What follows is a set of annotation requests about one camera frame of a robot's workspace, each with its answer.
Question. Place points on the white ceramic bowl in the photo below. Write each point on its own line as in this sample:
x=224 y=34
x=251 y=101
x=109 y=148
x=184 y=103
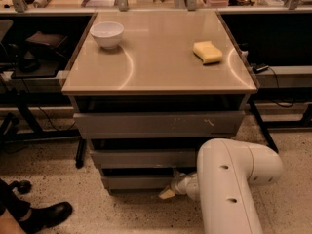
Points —
x=107 y=34

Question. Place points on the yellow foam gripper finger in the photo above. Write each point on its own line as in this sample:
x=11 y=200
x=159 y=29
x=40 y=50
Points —
x=167 y=193

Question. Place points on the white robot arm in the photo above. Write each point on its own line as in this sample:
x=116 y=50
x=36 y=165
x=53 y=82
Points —
x=226 y=170

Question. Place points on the black power adapter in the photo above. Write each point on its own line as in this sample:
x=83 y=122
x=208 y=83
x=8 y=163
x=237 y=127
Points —
x=258 y=68

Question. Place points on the black chair caster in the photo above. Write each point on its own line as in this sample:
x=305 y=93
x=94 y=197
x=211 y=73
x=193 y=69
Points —
x=23 y=186

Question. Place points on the grey drawer cabinet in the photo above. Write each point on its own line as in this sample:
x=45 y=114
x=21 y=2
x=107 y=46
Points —
x=154 y=70

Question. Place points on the yellow sponge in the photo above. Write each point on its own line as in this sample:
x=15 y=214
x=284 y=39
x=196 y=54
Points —
x=207 y=52

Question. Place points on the grey drawer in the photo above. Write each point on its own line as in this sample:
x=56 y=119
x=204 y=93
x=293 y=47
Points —
x=127 y=182
x=159 y=125
x=144 y=158

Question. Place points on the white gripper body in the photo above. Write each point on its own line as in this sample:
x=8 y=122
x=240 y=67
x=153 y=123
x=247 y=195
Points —
x=179 y=185

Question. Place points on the black leather shoe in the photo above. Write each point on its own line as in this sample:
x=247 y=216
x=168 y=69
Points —
x=48 y=217

